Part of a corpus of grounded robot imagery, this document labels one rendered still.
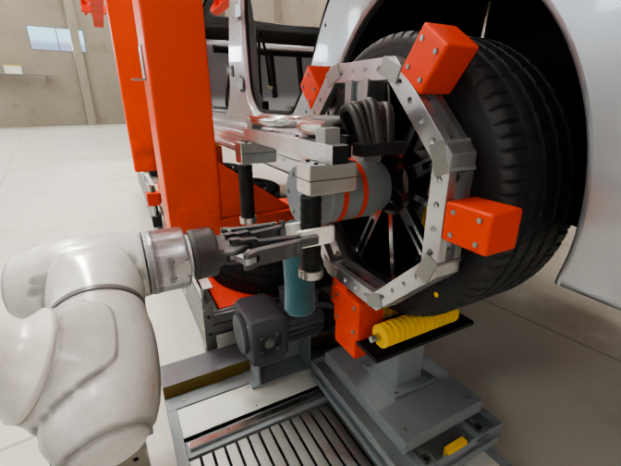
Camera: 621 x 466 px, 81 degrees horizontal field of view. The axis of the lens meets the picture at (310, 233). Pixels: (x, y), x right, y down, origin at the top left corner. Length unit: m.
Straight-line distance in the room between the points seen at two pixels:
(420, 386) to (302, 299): 0.47
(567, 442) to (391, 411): 0.66
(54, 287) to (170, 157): 0.70
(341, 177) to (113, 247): 0.34
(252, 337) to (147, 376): 0.79
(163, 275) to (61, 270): 0.11
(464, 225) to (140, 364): 0.50
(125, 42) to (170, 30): 1.94
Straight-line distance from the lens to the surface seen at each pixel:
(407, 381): 1.23
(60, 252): 0.52
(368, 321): 0.96
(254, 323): 1.16
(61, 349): 0.39
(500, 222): 0.62
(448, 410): 1.20
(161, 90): 1.12
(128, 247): 0.52
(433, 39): 0.68
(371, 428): 1.21
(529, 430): 1.57
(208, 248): 0.53
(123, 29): 3.08
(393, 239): 0.94
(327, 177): 0.58
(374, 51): 0.94
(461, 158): 0.66
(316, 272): 0.63
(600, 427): 1.70
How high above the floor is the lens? 1.05
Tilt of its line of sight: 20 degrees down
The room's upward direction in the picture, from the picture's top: straight up
